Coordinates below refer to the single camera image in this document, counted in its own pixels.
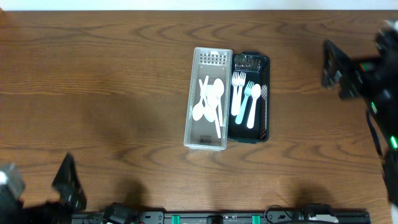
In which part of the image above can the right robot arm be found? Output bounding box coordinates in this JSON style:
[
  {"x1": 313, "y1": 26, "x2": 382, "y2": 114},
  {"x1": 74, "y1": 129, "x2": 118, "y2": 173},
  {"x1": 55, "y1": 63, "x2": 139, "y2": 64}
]
[{"x1": 321, "y1": 28, "x2": 397, "y2": 207}]

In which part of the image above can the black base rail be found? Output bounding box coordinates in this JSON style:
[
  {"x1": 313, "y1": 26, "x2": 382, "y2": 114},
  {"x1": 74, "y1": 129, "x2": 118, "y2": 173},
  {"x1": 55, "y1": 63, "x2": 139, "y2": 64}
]
[{"x1": 71, "y1": 202, "x2": 371, "y2": 224}]

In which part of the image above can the black plastic mesh basket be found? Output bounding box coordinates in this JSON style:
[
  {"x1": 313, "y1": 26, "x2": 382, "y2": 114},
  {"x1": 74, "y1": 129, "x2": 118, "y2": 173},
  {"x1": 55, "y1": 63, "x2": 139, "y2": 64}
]
[{"x1": 228, "y1": 52, "x2": 271, "y2": 144}]

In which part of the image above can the white spoon bowl down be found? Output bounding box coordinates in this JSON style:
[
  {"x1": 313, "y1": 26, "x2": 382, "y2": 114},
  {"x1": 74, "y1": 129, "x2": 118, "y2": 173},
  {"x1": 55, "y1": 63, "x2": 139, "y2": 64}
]
[{"x1": 199, "y1": 79, "x2": 215, "y2": 123}]

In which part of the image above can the white plastic spoon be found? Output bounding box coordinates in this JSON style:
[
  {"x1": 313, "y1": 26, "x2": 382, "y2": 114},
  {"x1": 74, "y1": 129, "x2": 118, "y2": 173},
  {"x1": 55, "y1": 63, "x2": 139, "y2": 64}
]
[{"x1": 213, "y1": 78, "x2": 224, "y2": 127}]

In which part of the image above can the white spoon crossed under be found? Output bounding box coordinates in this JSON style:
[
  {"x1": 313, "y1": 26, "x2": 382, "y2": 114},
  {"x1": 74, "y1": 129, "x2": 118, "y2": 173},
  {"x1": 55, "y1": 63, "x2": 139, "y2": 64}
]
[{"x1": 207, "y1": 95, "x2": 221, "y2": 139}]

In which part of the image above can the white spoon diagonal top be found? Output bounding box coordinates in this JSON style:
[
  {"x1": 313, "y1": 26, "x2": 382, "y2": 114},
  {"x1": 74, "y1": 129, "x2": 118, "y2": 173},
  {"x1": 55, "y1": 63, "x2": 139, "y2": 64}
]
[{"x1": 192, "y1": 75, "x2": 209, "y2": 121}]

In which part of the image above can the pinkish white plastic fork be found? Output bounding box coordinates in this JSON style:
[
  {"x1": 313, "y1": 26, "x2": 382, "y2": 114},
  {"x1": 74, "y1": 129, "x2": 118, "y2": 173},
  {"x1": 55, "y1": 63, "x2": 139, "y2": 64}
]
[{"x1": 233, "y1": 72, "x2": 246, "y2": 116}]

